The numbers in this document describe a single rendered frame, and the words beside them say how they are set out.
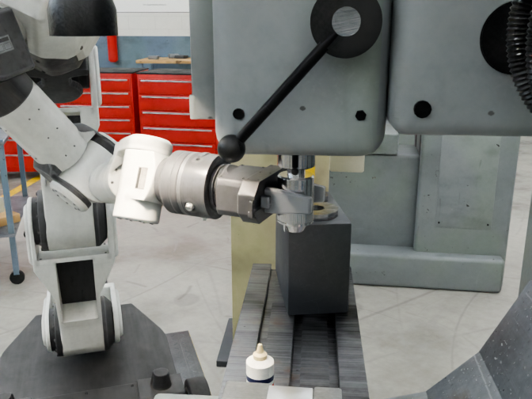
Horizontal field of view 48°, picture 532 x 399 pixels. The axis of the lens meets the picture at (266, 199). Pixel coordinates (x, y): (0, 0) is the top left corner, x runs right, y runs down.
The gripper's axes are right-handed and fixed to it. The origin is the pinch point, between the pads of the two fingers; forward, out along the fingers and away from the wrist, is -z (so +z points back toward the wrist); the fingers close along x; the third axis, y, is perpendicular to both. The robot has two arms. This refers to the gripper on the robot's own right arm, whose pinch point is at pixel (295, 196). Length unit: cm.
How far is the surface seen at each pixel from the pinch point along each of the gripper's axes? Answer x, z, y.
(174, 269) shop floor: 220, 157, 126
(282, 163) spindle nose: -2.1, 1.1, -4.8
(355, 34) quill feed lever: -10.5, -9.5, -20.5
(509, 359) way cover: 17.1, -28.1, 26.5
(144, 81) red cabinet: 384, 282, 34
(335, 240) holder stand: 33.5, 4.0, 18.2
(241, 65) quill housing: -11.2, 2.3, -17.2
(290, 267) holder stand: 29.5, 11.3, 23.5
